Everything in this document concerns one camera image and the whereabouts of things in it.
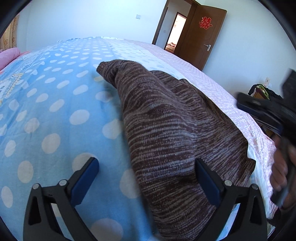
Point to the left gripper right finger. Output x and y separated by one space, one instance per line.
250 222

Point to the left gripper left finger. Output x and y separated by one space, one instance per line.
40 222

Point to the brown knitted sweater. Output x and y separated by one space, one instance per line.
169 123

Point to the dark clothes pile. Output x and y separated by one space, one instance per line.
262 92

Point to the right hand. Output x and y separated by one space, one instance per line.
279 171

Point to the blue pink patterned bedsheet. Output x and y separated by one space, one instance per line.
57 112

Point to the red door decoration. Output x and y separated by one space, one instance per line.
205 23

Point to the brown wooden door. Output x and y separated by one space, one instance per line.
190 46

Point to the folded pink blanket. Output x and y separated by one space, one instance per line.
7 56

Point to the beige yellow curtain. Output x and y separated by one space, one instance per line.
8 39

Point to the white wall socket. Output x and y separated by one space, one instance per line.
267 82

